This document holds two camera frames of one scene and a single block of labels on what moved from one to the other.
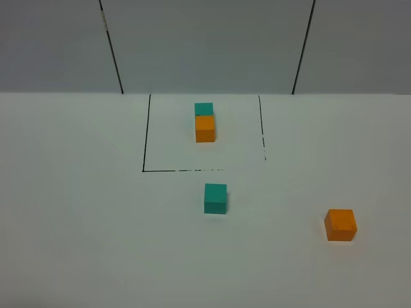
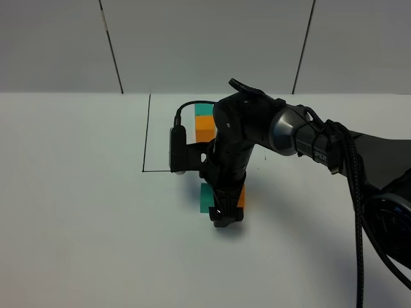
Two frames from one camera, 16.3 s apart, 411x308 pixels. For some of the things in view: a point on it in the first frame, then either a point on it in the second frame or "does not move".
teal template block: (203, 108) does not move
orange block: (340, 224) to (242, 199)
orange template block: (205, 128) does not move
